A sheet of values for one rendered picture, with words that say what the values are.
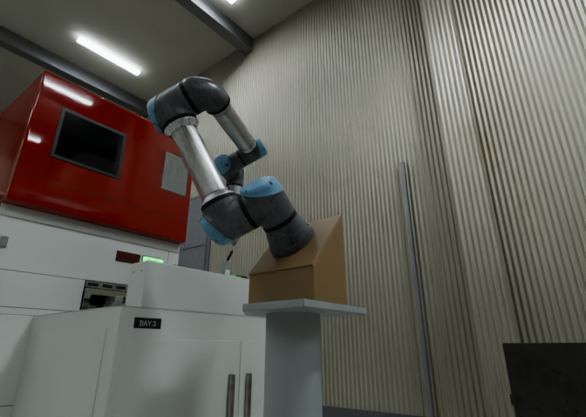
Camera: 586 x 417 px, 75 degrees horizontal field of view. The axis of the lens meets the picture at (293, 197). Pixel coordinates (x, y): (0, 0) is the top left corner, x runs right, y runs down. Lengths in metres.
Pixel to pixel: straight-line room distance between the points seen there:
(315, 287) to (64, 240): 1.16
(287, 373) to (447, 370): 3.06
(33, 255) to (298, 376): 1.16
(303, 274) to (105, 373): 0.61
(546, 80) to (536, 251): 1.66
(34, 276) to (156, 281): 0.64
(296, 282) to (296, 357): 0.20
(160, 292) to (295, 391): 0.51
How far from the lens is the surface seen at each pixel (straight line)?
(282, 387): 1.11
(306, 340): 1.11
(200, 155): 1.21
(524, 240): 3.99
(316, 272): 1.06
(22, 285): 1.79
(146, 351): 1.27
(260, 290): 1.17
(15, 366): 1.79
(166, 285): 1.31
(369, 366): 4.38
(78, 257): 1.87
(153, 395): 1.30
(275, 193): 1.11
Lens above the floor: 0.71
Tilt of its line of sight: 21 degrees up
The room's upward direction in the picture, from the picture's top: straight up
